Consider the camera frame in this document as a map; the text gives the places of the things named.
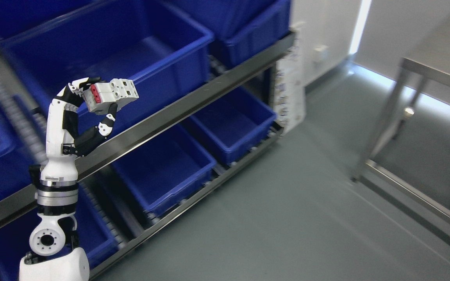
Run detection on white red circuit breaker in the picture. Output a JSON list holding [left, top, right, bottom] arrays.
[[83, 78, 139, 115]]

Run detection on blue bin lower left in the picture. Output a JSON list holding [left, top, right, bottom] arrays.
[[0, 187, 118, 281]]

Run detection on blue bin lower middle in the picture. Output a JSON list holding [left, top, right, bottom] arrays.
[[112, 125, 217, 217]]

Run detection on white wall box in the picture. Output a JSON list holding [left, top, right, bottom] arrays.
[[313, 45, 329, 64]]

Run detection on blue bin lower right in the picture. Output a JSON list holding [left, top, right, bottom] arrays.
[[181, 87, 277, 165]]

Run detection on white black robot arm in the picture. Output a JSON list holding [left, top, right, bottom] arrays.
[[18, 164, 90, 281]]

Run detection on stainless steel table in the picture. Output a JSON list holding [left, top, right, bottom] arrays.
[[352, 8, 450, 266]]

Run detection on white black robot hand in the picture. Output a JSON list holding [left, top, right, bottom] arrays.
[[39, 78, 118, 187]]

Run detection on large blue bin upper shelf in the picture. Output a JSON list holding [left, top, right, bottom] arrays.
[[0, 0, 214, 135]]

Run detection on metal shelf rack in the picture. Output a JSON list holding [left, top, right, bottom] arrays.
[[0, 8, 298, 279]]

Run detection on blue bin upper right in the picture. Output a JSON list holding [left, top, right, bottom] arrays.
[[172, 0, 291, 69]]

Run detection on white printed side panel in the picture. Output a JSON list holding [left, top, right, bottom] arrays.
[[272, 36, 307, 135]]

